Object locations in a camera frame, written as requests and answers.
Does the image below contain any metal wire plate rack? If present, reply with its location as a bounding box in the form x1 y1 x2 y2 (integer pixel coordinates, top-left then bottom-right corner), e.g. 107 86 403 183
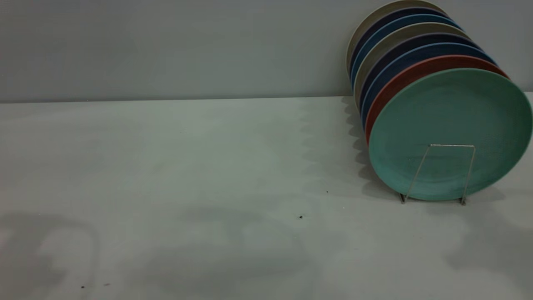
400 144 476 205

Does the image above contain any beige plate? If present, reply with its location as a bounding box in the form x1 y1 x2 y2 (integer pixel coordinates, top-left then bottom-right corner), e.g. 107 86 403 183
346 0 448 78
353 23 471 111

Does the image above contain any dark purple plate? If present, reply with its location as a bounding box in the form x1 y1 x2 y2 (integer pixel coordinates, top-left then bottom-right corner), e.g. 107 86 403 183
358 33 481 115
349 7 450 80

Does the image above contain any green plate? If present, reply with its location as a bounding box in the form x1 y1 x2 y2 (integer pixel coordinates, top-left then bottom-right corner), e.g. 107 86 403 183
368 68 533 202

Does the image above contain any teal blue plate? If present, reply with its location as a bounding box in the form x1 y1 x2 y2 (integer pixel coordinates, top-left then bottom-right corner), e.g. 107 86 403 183
351 15 463 90

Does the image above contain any pink plate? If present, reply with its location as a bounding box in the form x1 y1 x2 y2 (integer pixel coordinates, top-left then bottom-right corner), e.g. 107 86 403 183
365 55 511 144

